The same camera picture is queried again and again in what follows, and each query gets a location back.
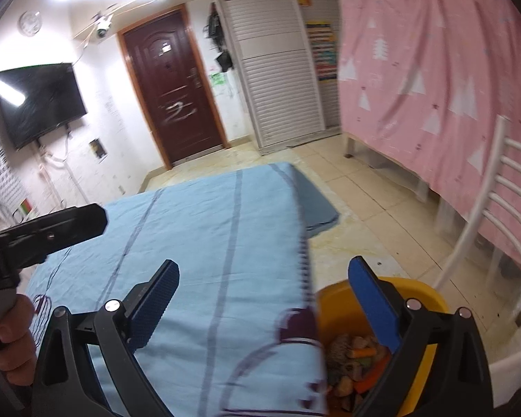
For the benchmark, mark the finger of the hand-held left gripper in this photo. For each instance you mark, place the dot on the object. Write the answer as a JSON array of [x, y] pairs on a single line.
[[69, 226]]

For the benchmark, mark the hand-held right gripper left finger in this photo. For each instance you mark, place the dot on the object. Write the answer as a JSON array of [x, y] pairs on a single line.
[[154, 308]]

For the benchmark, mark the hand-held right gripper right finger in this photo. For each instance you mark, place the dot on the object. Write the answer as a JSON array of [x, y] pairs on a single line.
[[375, 308]]

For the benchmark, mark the yellow plastic bin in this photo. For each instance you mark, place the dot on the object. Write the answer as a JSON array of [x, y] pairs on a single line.
[[334, 308]]

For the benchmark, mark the person's left hand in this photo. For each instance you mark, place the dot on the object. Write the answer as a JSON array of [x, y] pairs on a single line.
[[17, 334]]

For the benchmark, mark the orange bottle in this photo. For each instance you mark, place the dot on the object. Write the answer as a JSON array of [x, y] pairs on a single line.
[[362, 351]]

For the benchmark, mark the eye test chart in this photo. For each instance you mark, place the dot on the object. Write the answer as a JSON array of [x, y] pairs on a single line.
[[8, 182]]

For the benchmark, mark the light blue bedsheet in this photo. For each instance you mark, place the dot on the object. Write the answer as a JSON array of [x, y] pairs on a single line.
[[208, 247]]

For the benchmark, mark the white metal chair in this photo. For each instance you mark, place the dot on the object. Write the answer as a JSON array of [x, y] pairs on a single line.
[[495, 191]]

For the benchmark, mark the dark brown door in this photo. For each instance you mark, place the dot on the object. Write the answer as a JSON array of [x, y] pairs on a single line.
[[173, 87]]

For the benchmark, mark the small black hanging bag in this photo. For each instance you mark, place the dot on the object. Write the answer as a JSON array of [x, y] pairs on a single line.
[[224, 61]]

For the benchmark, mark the pink tree print curtain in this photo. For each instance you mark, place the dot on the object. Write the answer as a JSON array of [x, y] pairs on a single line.
[[438, 74]]

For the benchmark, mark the white louvred wardrobe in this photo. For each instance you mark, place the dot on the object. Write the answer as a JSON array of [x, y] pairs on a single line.
[[273, 74]]

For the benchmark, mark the colourful grid poster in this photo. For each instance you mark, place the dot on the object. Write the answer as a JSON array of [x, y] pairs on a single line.
[[322, 52]]

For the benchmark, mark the black wall television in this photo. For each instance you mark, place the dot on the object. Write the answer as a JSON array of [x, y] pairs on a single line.
[[39, 104]]

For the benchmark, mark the white security camera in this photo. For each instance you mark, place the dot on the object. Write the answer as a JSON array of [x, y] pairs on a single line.
[[103, 28]]

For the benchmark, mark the round white wall clock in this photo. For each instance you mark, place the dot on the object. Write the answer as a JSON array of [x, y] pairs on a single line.
[[29, 23]]

